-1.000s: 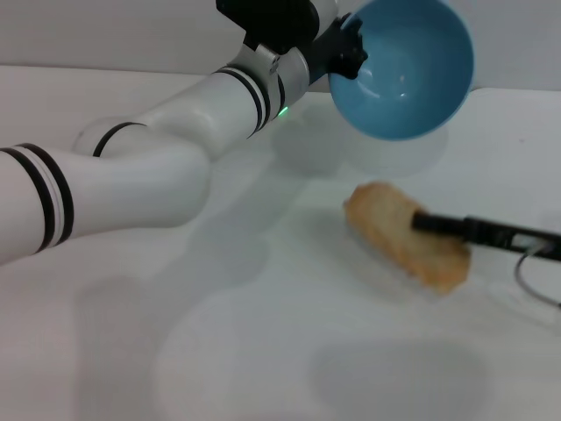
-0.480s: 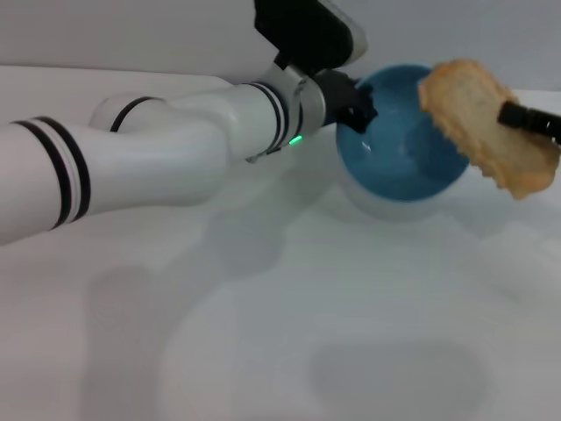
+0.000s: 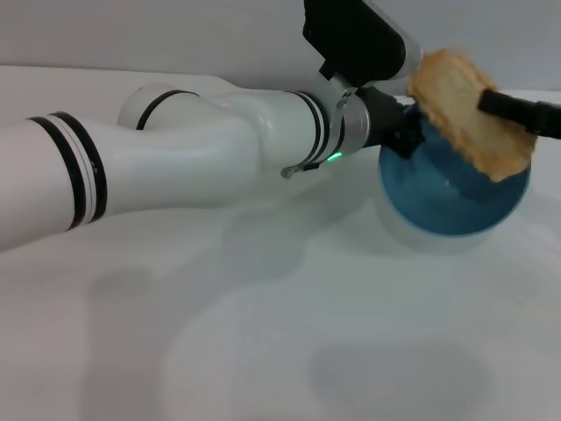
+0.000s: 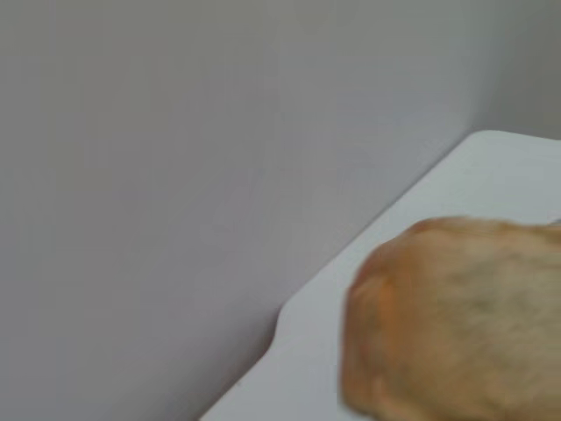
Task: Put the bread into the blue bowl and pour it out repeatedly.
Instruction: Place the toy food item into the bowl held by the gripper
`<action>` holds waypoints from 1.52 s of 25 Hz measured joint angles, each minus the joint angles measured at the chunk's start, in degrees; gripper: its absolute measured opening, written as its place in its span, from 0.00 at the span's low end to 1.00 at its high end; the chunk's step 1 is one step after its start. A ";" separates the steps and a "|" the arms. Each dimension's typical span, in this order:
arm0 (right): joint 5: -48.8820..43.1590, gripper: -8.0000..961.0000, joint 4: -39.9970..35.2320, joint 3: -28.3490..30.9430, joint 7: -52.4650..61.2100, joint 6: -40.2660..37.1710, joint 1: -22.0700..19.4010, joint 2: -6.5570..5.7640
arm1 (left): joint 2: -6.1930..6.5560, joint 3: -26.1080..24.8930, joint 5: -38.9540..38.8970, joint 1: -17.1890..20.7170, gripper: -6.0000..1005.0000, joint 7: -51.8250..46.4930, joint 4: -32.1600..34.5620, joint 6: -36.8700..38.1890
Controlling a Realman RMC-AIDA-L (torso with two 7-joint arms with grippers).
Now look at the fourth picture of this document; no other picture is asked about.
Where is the orange sliced bread loaf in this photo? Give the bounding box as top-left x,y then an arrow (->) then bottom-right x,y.
340,215 -> 561,421

